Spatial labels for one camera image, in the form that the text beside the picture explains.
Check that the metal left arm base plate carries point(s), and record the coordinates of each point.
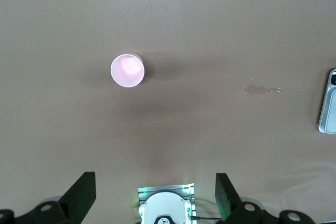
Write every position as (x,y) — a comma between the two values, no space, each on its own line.
(168,187)

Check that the silver digital kitchen scale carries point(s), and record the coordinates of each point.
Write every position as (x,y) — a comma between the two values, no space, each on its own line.
(329,108)

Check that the pink paper cup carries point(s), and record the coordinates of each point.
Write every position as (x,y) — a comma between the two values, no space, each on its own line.
(127,70)

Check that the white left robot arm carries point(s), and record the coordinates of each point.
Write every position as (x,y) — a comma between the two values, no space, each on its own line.
(165,205)

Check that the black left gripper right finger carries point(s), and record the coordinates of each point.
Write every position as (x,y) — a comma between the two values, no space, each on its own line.
(225,197)

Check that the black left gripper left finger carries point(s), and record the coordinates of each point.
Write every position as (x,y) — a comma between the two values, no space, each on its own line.
(76,197)

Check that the brown sauce spill stain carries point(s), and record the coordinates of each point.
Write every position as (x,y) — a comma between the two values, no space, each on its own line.
(258,89)

